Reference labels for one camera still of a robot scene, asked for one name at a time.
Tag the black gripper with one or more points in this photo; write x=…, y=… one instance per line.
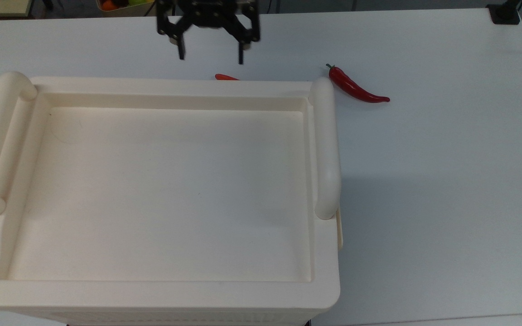
x=211, y=16

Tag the red chili pepper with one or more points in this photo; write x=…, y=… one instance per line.
x=356, y=88
x=225, y=77

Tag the bowl of toy fruit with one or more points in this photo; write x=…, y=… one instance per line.
x=125, y=5

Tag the cream plastic basket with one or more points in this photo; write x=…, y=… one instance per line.
x=152, y=194

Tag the wooden side table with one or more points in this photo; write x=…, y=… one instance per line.
x=0, y=6

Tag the black table clamp mount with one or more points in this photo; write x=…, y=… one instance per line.
x=505, y=11

